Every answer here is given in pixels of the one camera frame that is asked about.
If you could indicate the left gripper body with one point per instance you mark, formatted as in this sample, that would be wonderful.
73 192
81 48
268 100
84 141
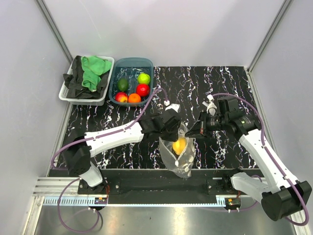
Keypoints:
170 135

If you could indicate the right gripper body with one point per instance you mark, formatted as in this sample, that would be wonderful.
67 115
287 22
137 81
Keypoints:
214 123

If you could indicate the yellow fake lemon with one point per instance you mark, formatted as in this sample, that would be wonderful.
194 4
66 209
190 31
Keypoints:
179 146

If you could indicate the clear polka dot zip bag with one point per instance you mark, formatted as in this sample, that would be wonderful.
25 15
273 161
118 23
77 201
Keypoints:
178 157

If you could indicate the orange fake fruit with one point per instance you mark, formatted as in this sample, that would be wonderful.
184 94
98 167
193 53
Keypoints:
134 98

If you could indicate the red fake apple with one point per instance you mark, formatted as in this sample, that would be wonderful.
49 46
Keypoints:
143 90

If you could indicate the red yellow fake peach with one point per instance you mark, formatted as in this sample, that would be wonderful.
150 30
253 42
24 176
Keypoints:
121 97

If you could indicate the green fake apple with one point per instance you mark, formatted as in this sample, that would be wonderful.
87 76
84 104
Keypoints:
144 79

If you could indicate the dark green fake avocado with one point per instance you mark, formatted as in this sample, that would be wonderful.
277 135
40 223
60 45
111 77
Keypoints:
123 84

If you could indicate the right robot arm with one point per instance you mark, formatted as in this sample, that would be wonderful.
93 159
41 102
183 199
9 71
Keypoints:
282 194

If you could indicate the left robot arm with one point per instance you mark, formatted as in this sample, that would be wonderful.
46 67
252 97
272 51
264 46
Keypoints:
81 147

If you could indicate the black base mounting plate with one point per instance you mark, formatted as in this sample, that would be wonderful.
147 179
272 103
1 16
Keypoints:
161 187

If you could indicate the green cloth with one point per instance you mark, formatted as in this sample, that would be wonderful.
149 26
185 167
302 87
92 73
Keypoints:
93 67

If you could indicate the black cloth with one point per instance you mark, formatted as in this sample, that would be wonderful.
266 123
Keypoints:
74 82

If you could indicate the white plastic basket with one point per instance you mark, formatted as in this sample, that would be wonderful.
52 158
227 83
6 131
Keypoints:
93 102

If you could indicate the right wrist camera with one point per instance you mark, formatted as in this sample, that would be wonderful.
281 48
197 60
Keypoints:
209 104

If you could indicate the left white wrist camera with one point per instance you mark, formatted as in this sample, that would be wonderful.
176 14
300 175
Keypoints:
173 106

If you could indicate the right aluminium frame post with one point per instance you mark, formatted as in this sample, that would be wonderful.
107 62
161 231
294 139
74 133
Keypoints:
272 29

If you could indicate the aluminium frame post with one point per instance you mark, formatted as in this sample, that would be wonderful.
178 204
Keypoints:
272 29
54 29

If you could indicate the slotted cable duct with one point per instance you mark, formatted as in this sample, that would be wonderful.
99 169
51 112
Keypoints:
94 202

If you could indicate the left aluminium frame post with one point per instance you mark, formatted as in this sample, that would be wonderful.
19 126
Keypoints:
54 29

